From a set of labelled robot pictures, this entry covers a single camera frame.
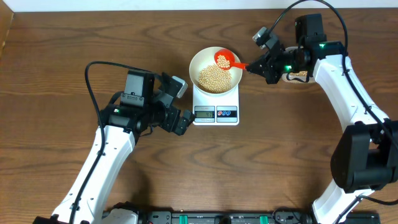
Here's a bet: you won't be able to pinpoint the red plastic measuring scoop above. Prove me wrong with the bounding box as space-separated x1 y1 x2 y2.
214 49 247 70

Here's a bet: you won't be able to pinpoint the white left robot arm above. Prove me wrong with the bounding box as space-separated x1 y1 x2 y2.
34 90 194 224

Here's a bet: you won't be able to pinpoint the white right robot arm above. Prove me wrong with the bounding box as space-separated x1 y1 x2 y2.
246 14 397 223

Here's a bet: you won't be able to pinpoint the white digital kitchen scale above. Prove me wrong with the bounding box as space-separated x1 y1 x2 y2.
193 86 239 126

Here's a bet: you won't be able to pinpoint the soybeans in bowl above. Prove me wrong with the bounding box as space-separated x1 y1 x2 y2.
198 64 232 93

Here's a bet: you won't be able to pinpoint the cream plastic bowl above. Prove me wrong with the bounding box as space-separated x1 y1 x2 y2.
189 47 243 93

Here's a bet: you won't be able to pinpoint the clear container of soybeans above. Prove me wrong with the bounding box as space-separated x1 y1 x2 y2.
282 71 315 84

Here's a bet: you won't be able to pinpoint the brown cardboard side panel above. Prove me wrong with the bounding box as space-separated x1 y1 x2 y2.
0 0 14 55

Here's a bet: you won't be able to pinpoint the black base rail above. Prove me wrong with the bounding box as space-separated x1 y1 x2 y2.
102 210 382 224

